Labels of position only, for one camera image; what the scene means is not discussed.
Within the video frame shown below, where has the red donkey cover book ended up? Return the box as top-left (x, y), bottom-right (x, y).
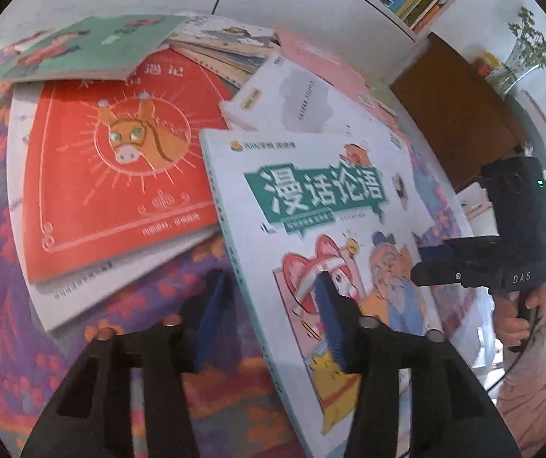
top-left (6, 55), bottom-right (236, 334)

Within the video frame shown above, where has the green plant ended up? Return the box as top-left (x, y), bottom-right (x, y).
top-left (507, 7), bottom-right (546, 82)

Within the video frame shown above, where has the yellow small object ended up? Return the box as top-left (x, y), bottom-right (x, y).
top-left (473, 53), bottom-right (502, 77)

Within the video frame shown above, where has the white comic book teal banner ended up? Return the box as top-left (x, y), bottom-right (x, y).
top-left (199, 129), bottom-right (493, 458)

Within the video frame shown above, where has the white book grey shape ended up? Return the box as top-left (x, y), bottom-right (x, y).
top-left (220, 54), bottom-right (407, 153)

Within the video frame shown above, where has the green cartoon figure book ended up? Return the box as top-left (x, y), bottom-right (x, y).
top-left (0, 13), bottom-right (190, 82)

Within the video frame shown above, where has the glass vase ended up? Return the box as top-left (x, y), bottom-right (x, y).
top-left (485, 40), bottom-right (541, 95)

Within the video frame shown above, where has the purple floral blanket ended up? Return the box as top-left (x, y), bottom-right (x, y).
top-left (0, 29), bottom-right (493, 458)

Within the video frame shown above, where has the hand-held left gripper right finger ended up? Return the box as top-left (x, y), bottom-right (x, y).
top-left (315, 271), bottom-right (522, 458)

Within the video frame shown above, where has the pink cover book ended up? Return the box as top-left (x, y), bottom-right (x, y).
top-left (275, 30), bottom-right (400, 120)

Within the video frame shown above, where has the white spiral-bound book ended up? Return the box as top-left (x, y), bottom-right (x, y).
top-left (168, 43), bottom-right (255, 89)

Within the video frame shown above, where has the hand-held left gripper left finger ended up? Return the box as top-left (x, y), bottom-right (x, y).
top-left (20, 269), bottom-right (238, 458)

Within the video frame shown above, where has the white illustrated book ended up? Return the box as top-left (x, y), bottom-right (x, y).
top-left (168, 13), bottom-right (281, 58)

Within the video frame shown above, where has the person's right hand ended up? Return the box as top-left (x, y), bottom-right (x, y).
top-left (493, 279), bottom-right (546, 350)

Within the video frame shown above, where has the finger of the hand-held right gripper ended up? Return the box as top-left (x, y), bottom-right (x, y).
top-left (410, 260), bottom-right (493, 289)
top-left (418, 236), bottom-right (500, 264)

